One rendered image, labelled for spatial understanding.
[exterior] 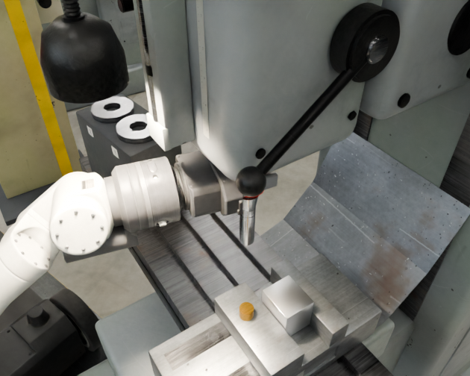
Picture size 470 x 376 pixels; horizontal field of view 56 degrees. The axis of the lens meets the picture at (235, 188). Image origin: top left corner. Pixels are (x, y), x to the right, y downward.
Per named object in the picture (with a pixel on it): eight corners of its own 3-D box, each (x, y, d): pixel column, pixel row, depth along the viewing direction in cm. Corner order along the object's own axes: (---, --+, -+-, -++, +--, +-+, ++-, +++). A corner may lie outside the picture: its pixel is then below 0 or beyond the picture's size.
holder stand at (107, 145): (142, 225, 96) (128, 151, 83) (92, 177, 108) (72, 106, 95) (186, 199, 102) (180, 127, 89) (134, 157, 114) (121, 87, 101)
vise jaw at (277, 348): (269, 389, 63) (271, 376, 60) (214, 312, 72) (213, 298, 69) (302, 366, 65) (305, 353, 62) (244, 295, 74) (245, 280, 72)
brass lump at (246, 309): (244, 324, 66) (244, 317, 65) (236, 312, 67) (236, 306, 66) (256, 316, 67) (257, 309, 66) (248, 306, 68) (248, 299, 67)
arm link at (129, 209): (132, 153, 60) (44, 170, 57) (143, 180, 51) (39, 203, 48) (147, 225, 65) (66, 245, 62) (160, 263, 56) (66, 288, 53)
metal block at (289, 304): (283, 341, 67) (286, 318, 63) (260, 312, 71) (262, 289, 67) (309, 324, 70) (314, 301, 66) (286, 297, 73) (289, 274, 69)
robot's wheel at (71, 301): (59, 325, 138) (40, 286, 125) (72, 314, 141) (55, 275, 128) (100, 363, 129) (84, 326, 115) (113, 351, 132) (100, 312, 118)
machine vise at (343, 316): (199, 459, 62) (195, 428, 55) (152, 372, 72) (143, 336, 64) (374, 333, 77) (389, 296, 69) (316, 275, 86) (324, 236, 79)
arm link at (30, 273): (78, 160, 60) (3, 226, 60) (80, 184, 52) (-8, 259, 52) (113, 192, 63) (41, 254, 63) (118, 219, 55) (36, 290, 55)
